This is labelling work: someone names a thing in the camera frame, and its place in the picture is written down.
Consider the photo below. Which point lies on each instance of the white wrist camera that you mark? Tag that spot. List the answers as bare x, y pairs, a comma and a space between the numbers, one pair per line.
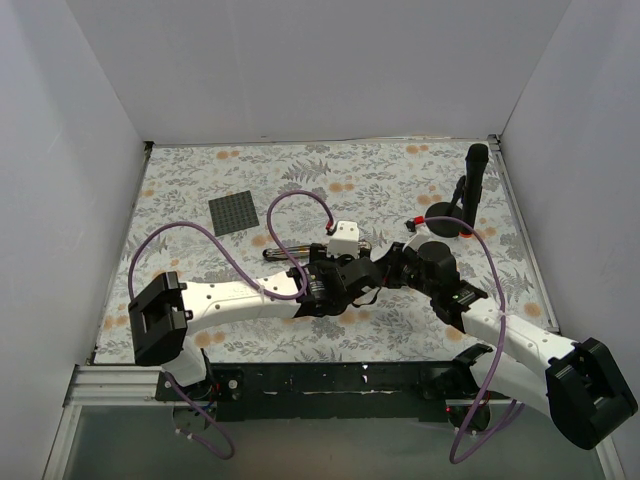
344, 239
419, 233

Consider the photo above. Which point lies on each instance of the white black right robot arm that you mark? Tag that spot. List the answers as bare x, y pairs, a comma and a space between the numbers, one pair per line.
578, 385

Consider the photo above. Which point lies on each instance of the floral patterned table mat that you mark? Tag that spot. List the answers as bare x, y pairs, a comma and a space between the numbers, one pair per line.
295, 188

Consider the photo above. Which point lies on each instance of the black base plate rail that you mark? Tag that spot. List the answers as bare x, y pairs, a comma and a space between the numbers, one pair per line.
279, 391

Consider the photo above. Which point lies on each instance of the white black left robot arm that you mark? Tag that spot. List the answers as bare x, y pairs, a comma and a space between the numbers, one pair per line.
168, 313

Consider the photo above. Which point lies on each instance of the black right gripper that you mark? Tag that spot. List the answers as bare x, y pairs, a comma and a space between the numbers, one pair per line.
395, 257

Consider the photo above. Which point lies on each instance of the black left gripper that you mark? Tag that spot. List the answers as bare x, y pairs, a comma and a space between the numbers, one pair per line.
324, 252

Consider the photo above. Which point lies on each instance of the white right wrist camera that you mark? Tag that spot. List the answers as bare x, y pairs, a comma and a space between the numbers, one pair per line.
419, 233

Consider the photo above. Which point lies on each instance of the dark grey studded baseplate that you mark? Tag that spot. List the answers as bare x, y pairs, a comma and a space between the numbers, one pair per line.
233, 213

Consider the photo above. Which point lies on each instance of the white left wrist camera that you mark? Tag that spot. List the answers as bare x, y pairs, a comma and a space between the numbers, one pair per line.
344, 239

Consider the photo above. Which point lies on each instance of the black microphone on stand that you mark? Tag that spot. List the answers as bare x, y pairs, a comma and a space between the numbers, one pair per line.
457, 217

